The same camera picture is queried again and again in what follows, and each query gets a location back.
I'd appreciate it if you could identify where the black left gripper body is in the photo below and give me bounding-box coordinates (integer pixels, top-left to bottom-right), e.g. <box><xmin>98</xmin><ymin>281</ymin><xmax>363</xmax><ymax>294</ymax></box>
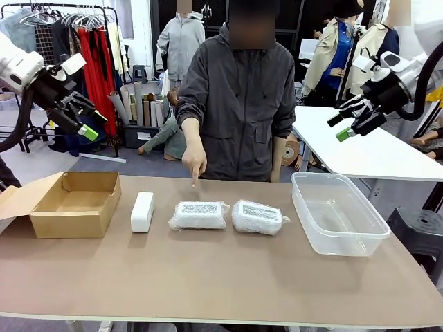
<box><xmin>30</xmin><ymin>68</ymin><xmax>78</xmax><ymax>112</ymax></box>

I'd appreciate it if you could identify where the person's right hand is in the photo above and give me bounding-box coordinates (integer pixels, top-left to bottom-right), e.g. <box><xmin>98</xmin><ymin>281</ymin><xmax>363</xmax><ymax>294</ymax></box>
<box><xmin>181</xmin><ymin>147</ymin><xmax>208</xmax><ymax>189</ymax></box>

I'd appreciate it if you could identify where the cream garment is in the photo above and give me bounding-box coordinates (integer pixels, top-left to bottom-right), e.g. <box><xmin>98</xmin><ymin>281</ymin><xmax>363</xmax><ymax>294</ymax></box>
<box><xmin>106</xmin><ymin>22</ymin><xmax>129</xmax><ymax>86</ymax></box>

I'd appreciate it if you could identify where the black right arm hose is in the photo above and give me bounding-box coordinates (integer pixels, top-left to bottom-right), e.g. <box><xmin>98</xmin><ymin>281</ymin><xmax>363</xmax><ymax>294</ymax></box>
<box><xmin>396</xmin><ymin>44</ymin><xmax>443</xmax><ymax>121</ymax></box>

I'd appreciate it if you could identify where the mannequin beige coat blue shirt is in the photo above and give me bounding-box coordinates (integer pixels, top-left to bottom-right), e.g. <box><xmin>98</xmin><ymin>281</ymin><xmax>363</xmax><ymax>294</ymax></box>
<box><xmin>301</xmin><ymin>0</ymin><xmax>357</xmax><ymax>100</ymax></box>

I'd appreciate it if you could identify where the white floor bar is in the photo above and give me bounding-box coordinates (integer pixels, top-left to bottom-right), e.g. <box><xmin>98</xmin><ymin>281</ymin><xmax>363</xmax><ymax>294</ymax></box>
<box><xmin>78</xmin><ymin>152</ymin><xmax>127</xmax><ymax>163</ymax></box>

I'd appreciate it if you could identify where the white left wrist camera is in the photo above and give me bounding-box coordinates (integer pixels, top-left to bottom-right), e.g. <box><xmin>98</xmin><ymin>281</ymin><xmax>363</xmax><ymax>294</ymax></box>
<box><xmin>51</xmin><ymin>53</ymin><xmax>87</xmax><ymax>82</ymax></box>

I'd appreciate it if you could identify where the person's right forearm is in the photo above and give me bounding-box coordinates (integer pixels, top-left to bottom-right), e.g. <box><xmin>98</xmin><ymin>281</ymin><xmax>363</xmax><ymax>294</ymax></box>
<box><xmin>179</xmin><ymin>116</ymin><xmax>206</xmax><ymax>153</ymax></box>

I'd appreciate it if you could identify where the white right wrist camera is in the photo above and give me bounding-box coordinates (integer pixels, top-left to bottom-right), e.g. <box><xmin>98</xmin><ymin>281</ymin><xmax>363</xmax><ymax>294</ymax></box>
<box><xmin>352</xmin><ymin>55</ymin><xmax>379</xmax><ymax>75</ymax></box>

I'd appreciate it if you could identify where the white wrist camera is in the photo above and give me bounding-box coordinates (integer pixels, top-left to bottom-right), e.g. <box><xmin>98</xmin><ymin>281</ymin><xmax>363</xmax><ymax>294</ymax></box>
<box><xmin>51</xmin><ymin>53</ymin><xmax>87</xmax><ymax>82</ymax></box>
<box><xmin>352</xmin><ymin>55</ymin><xmax>379</xmax><ymax>75</ymax></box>

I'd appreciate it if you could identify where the black arm hose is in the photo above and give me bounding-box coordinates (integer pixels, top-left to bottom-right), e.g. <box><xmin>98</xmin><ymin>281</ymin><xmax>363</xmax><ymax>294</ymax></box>
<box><xmin>0</xmin><ymin>88</ymin><xmax>35</xmax><ymax>154</ymax></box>
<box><xmin>396</xmin><ymin>44</ymin><xmax>443</xmax><ymax>121</ymax></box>

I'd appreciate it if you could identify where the dark blue garment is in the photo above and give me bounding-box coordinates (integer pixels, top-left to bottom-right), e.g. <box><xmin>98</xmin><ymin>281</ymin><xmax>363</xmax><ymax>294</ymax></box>
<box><xmin>50</xmin><ymin>113</ymin><xmax>105</xmax><ymax>157</ymax></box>

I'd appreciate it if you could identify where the red dress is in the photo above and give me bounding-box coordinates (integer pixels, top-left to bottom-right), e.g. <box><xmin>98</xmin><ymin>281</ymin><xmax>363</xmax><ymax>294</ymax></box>
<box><xmin>76</xmin><ymin>27</ymin><xmax>118</xmax><ymax>136</ymax></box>

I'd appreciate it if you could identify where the beige paper roll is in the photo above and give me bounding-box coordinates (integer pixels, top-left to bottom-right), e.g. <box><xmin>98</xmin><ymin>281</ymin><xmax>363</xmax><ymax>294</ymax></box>
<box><xmin>119</xmin><ymin>84</ymin><xmax>138</xmax><ymax>122</ymax></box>

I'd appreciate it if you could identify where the person's left forearm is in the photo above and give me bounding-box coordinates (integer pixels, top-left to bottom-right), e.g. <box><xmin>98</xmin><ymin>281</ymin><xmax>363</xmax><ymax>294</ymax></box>
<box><xmin>271</xmin><ymin>136</ymin><xmax>290</xmax><ymax>183</ymax></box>

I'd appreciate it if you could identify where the dark grey storage bin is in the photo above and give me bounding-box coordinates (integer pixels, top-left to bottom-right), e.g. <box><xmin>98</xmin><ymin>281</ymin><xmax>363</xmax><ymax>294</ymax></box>
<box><xmin>123</xmin><ymin>123</ymin><xmax>168</xmax><ymax>149</ymax></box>

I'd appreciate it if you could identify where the mannequin in grey hoodie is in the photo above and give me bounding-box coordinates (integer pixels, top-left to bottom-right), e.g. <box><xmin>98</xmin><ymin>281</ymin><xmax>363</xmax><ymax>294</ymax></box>
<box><xmin>154</xmin><ymin>10</ymin><xmax>206</xmax><ymax>86</ymax></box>

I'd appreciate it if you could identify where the grey blue denim jacket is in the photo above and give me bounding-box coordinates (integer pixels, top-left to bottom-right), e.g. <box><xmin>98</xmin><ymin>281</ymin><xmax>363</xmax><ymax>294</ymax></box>
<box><xmin>0</xmin><ymin>8</ymin><xmax>37</xmax><ymax>53</ymax></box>

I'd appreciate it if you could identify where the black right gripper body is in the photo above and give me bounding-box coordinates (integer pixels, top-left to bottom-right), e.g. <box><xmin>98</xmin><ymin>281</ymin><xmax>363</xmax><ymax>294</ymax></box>
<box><xmin>363</xmin><ymin>72</ymin><xmax>415</xmax><ymax>115</ymax></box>

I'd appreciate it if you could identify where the bubble white clock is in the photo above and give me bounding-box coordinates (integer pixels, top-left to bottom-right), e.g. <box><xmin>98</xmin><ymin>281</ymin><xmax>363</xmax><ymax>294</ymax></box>
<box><xmin>230</xmin><ymin>199</ymin><xmax>291</xmax><ymax>237</ymax></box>
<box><xmin>168</xmin><ymin>199</ymin><xmax>231</xmax><ymax>232</ymax></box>

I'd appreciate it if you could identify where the white unwrapped clock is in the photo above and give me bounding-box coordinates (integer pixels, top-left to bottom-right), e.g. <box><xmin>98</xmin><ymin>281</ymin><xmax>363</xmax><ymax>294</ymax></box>
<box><xmin>130</xmin><ymin>191</ymin><xmax>155</xmax><ymax>233</ymax></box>

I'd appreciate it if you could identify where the white table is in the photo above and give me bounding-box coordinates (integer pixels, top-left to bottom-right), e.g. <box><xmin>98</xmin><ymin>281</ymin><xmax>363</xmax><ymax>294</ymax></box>
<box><xmin>293</xmin><ymin>105</ymin><xmax>443</xmax><ymax>183</ymax></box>

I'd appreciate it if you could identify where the black plastic stool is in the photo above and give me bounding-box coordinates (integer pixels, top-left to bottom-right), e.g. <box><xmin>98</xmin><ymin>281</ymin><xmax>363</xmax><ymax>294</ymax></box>
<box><xmin>386</xmin><ymin>206</ymin><xmax>443</xmax><ymax>277</ymax></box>

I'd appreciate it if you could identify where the open brown cardboard box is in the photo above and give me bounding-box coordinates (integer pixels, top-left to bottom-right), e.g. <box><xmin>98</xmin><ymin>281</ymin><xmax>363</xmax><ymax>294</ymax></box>
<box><xmin>0</xmin><ymin>171</ymin><xmax>123</xmax><ymax>239</ymax></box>

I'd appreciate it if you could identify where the black left arm hose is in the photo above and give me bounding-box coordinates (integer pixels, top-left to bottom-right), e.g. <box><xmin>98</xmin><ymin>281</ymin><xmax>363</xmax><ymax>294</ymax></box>
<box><xmin>0</xmin><ymin>88</ymin><xmax>35</xmax><ymax>154</ymax></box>

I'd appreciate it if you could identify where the clear plastic container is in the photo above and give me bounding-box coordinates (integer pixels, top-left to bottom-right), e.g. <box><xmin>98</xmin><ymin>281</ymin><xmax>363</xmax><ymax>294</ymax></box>
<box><xmin>290</xmin><ymin>172</ymin><xmax>392</xmax><ymax>257</ymax></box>

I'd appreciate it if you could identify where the black garment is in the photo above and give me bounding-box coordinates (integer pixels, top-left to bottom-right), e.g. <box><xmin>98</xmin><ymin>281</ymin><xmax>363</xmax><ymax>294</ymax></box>
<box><xmin>51</xmin><ymin>22</ymin><xmax>82</xmax><ymax>104</ymax></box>

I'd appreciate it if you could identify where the tall grey paper roll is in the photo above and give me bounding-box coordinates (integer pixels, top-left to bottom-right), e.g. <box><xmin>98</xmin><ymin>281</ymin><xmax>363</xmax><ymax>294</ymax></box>
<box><xmin>134</xmin><ymin>82</ymin><xmax>145</xmax><ymax>127</ymax></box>

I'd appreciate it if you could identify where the wire grid panel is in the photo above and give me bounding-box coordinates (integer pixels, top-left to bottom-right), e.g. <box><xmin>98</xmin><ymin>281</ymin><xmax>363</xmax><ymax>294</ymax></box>
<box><xmin>34</xmin><ymin>24</ymin><xmax>58</xmax><ymax>66</ymax></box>

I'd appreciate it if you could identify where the grey plastic stool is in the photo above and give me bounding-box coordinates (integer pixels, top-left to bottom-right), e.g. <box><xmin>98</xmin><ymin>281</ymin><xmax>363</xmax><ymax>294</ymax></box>
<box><xmin>132</xmin><ymin>64</ymin><xmax>148</xmax><ymax>84</ymax></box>

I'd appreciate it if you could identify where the mannequin cream vest navy shirt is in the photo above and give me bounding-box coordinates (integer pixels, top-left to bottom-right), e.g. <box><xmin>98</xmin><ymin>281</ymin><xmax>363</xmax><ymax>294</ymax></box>
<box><xmin>356</xmin><ymin>13</ymin><xmax>401</xmax><ymax>94</ymax></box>

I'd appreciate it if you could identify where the person in grey jacket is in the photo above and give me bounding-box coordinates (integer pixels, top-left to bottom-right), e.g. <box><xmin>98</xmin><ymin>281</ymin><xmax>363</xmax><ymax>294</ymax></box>
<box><xmin>175</xmin><ymin>0</ymin><xmax>297</xmax><ymax>183</ymax></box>

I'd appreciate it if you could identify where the black tripod pole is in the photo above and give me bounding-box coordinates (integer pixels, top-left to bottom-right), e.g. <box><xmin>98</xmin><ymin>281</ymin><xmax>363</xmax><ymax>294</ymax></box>
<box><xmin>334</xmin><ymin>26</ymin><xmax>365</xmax><ymax>109</ymax></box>

